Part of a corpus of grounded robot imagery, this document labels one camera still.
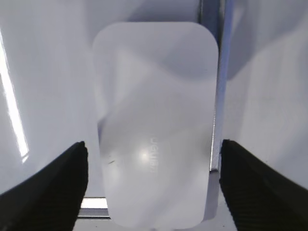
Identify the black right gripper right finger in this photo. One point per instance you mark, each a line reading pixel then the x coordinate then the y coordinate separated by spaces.
pixel 258 197

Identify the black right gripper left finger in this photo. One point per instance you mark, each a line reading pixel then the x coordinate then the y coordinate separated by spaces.
pixel 51 199

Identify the white board eraser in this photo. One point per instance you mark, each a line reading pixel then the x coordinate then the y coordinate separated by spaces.
pixel 155 90

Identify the white board with aluminium frame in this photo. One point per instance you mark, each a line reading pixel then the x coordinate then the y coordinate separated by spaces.
pixel 47 83

